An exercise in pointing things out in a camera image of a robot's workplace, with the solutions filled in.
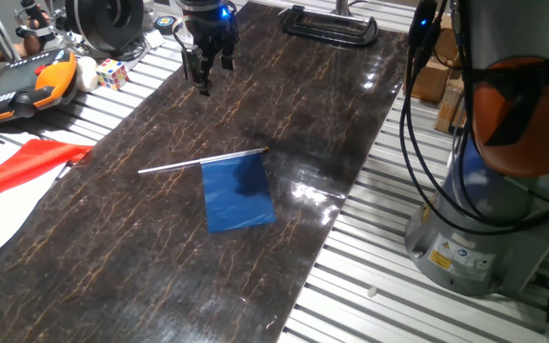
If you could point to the red flag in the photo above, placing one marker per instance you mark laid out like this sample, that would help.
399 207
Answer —
22 167

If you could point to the black filament spool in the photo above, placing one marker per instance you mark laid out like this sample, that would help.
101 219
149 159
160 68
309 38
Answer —
105 21

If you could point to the person's hand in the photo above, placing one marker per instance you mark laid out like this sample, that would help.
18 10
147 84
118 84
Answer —
32 45

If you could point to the blue flag with white pole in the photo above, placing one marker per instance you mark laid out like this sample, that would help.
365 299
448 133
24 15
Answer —
236 200

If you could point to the Rubik's cube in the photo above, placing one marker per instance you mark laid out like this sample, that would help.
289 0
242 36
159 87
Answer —
111 74

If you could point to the white egg-shaped ball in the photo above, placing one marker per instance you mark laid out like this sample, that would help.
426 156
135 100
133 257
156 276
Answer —
86 74

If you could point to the dark brown marble mat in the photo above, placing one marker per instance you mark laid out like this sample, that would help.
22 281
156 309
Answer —
136 228

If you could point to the black handheld device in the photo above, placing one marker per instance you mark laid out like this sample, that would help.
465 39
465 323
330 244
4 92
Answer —
29 4

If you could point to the aluminium post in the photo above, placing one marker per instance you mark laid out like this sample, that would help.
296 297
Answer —
343 6

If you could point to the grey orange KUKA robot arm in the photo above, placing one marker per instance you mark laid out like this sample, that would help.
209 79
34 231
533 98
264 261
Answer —
503 209

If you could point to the small white scrap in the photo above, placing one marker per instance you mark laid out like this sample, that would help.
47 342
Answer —
372 291

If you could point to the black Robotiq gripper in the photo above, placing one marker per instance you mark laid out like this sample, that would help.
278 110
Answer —
208 26

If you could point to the orange black teach pendant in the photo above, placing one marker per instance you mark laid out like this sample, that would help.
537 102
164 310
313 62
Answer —
12 90

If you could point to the black C-clamp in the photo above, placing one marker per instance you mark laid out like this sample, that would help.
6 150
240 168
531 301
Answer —
303 29

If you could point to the brown cardboard box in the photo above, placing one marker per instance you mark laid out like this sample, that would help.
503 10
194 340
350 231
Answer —
446 43
429 81
448 112

